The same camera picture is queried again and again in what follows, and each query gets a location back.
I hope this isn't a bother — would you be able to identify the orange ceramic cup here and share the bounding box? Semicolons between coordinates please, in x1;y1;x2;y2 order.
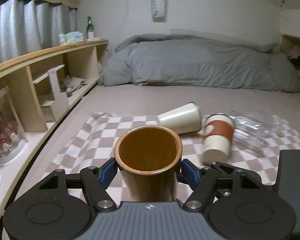
114;125;183;202

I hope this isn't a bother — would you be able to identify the small wooden stand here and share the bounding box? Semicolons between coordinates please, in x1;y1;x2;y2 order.
38;68;69;122

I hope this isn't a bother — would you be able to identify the grey duvet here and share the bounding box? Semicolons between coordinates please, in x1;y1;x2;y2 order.
99;34;300;93

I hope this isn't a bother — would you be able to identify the doll in clear case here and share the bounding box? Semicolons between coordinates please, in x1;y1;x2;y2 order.
0;86;28;167

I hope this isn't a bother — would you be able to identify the long wooden shelf unit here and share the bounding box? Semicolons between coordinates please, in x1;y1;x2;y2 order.
0;39;110;240

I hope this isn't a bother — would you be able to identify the plain cream tumbler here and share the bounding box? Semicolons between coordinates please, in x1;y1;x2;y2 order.
157;102;202;134

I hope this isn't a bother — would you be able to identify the tissue pack on shelf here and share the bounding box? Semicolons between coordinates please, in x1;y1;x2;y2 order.
59;31;84;46

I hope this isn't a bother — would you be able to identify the cream cup with brown sleeve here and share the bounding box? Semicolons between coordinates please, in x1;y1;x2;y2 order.
202;113;235;165

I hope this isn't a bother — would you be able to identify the white hanging wall pouch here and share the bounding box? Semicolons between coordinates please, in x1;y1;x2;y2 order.
150;0;166;20

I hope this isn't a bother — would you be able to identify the green glass bottle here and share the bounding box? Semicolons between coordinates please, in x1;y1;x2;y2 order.
87;16;94;39

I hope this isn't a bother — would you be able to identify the grey curtain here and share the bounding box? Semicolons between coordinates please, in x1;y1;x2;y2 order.
0;0;76;63

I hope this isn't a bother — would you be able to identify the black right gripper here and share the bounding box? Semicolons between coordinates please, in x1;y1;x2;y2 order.
274;150;300;239

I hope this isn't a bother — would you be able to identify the beige white checkered blanket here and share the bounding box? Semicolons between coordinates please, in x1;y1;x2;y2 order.
43;112;300;203

